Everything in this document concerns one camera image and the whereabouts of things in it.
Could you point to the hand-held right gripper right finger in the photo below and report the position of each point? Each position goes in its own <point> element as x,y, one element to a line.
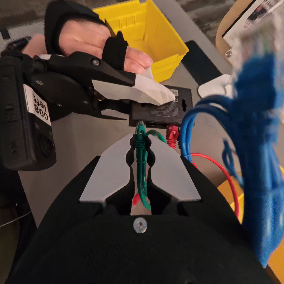
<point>175,177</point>

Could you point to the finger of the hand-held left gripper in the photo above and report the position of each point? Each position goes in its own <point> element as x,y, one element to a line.
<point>115,109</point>
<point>137,93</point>

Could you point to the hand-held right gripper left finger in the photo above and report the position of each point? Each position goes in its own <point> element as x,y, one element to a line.
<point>106,175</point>

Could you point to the black ethernet switch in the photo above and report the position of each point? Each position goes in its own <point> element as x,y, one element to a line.
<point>159,113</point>

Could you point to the person's left hand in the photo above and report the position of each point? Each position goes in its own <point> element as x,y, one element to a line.
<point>82,37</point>

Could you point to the yellow plastic bin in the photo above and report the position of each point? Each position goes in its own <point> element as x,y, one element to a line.
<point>223,190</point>
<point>155,33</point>

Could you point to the black wristband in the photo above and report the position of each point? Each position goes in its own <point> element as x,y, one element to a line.
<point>17,43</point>

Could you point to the person's dark clothing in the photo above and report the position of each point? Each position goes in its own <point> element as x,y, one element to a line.
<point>13,210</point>

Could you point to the instruction poster on wooden board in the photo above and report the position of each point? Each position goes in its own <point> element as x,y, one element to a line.
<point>230,22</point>

